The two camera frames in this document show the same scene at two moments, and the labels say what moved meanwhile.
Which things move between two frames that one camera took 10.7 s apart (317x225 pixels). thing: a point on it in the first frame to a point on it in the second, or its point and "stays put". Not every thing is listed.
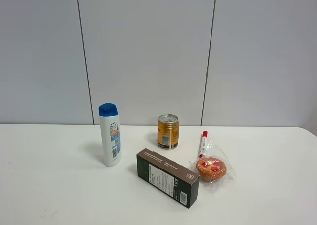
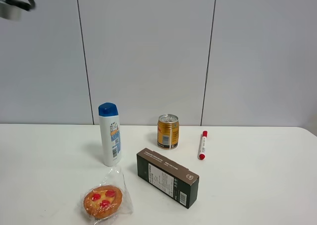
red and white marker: x=204 y=134 stays put
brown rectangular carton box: x=170 y=178 stays put
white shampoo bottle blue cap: x=110 y=134 stays put
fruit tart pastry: x=213 y=167 to x=110 y=200
